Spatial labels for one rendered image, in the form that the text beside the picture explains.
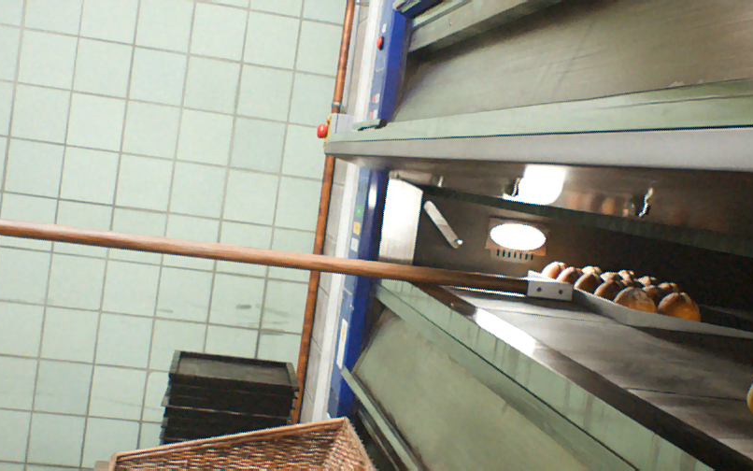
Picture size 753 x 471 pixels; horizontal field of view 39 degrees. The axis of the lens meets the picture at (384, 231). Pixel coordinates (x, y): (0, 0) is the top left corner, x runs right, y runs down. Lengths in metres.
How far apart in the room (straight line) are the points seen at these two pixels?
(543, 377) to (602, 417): 0.18
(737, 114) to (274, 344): 2.69
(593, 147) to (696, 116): 0.14
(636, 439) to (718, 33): 0.36
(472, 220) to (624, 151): 1.63
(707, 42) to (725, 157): 0.38
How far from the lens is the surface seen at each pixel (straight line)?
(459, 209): 2.33
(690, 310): 1.88
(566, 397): 1.17
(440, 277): 1.98
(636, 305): 1.85
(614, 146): 0.74
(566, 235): 2.40
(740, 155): 0.58
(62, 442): 3.29
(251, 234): 3.17
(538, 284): 2.03
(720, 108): 0.62
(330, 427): 2.30
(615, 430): 1.05
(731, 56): 0.91
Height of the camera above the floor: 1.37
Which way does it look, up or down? 3 degrees down
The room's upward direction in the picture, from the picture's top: 8 degrees clockwise
